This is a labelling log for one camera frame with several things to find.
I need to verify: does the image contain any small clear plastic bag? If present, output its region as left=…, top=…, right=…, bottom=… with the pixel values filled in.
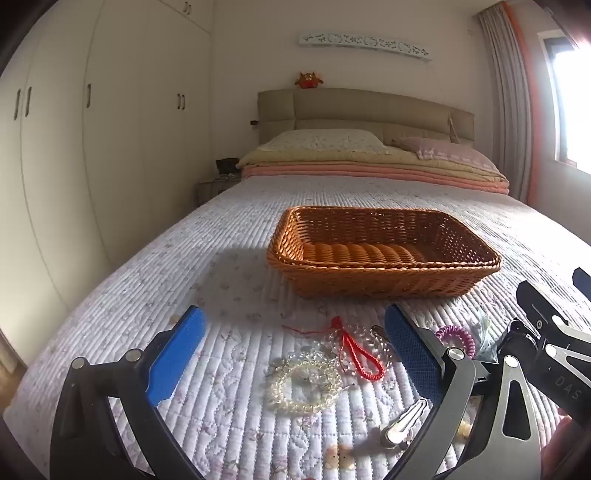
left=462, top=309, right=504, bottom=361

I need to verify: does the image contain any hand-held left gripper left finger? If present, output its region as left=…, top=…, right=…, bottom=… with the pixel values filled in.
left=50, top=305, right=206, bottom=480

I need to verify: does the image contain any small nightstand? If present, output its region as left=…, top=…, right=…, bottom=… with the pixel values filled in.
left=198, top=173, right=241, bottom=206

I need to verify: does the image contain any white wardrobe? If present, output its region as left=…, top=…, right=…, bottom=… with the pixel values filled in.
left=0, top=0, right=214, bottom=365

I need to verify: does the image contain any beige padded headboard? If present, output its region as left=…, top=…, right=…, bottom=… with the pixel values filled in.
left=257, top=88, right=476, bottom=149

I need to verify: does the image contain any wide silver hair clip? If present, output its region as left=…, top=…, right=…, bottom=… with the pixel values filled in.
left=379, top=399, right=428, bottom=449

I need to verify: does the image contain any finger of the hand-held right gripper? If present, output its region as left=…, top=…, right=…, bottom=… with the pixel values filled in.
left=499, top=281, right=591, bottom=418
left=571, top=267, right=591, bottom=297

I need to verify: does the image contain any yellowish crystal bead bracelet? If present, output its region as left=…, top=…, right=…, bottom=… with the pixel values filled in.
left=265, top=350, right=345, bottom=415

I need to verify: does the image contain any clear crystal bead bracelet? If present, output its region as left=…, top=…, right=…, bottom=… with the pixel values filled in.
left=325, top=323, right=398, bottom=377

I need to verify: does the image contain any pale floral pillow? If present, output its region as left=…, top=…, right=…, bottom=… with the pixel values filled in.
left=256, top=128, right=389, bottom=154

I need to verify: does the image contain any white carved wall decoration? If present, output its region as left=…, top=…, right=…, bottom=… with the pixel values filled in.
left=298, top=31, right=433, bottom=62

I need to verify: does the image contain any window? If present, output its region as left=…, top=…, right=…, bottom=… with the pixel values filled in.
left=542, top=28, right=591, bottom=174

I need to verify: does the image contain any grey curtain with orange edge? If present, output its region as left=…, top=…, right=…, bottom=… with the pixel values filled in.
left=478, top=2, right=541, bottom=208

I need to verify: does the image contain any red braided cord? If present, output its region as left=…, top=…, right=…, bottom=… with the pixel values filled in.
left=283, top=316, right=386, bottom=382

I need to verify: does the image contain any pink pillow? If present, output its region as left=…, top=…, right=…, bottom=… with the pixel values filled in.
left=397, top=136, right=497, bottom=169

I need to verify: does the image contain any brown wicker basket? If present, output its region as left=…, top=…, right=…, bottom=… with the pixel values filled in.
left=267, top=206, right=502, bottom=300

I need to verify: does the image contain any purple spiral hair tie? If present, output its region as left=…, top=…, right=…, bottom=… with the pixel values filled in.
left=435, top=325, right=476, bottom=358

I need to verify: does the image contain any person's right hand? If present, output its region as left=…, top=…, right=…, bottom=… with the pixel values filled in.
left=545, top=415, right=591, bottom=480

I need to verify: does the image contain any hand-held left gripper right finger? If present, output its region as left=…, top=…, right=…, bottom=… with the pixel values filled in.
left=383, top=303, right=548, bottom=480

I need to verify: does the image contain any white quilted floral bedspread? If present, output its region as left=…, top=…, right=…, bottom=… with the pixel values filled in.
left=9, top=173, right=591, bottom=480

